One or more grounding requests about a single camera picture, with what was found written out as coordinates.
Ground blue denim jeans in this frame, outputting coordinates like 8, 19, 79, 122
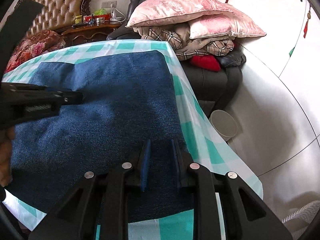
7, 50, 193, 222

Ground left forearm black sleeve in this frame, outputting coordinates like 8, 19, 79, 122
0, 0, 44, 80

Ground person's left hand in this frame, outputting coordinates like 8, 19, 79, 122
0, 127, 15, 187

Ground green white checkered tablecloth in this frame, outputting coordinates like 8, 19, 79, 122
3, 40, 263, 239

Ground white cylindrical bin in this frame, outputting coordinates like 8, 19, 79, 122
209, 110, 238, 142

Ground floral pink quilt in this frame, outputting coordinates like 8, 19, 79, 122
5, 30, 66, 73

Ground black leather armchair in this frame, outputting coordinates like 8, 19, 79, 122
106, 0, 246, 117

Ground dark wooden nightstand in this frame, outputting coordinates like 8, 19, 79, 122
55, 22, 121, 47

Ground red garment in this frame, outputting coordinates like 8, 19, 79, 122
190, 55, 221, 72

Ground yellow green jar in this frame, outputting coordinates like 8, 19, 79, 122
74, 15, 83, 24

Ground tufted leather carved headboard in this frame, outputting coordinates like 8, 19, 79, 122
16, 0, 91, 37

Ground round metal tin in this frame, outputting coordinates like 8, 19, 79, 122
95, 17, 105, 25

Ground green crumpled bag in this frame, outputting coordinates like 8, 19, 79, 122
93, 8, 107, 16

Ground beige plaid blanket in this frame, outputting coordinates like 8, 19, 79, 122
133, 23, 234, 61

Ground lower pink satin pillow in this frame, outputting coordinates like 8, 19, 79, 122
188, 14, 266, 39

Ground pink satin pillow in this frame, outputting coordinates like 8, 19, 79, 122
188, 14, 266, 39
126, 0, 233, 28

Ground upper pink satin pillow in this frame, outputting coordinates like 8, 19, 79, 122
126, 0, 233, 28

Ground white charger with cable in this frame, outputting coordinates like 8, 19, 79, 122
110, 5, 126, 23

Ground wall power socket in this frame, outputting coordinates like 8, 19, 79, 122
101, 0, 117, 8

